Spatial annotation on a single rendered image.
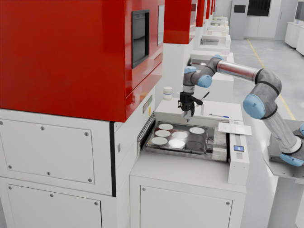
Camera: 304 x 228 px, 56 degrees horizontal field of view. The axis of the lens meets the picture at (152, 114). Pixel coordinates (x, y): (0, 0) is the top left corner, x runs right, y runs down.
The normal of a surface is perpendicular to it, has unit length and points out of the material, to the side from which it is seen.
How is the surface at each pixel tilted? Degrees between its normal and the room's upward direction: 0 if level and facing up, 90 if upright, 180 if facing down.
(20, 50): 90
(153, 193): 90
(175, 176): 0
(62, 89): 90
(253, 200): 0
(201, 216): 90
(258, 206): 0
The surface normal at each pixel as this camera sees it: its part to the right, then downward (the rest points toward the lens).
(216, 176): 0.02, -0.92
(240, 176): -0.23, 0.36
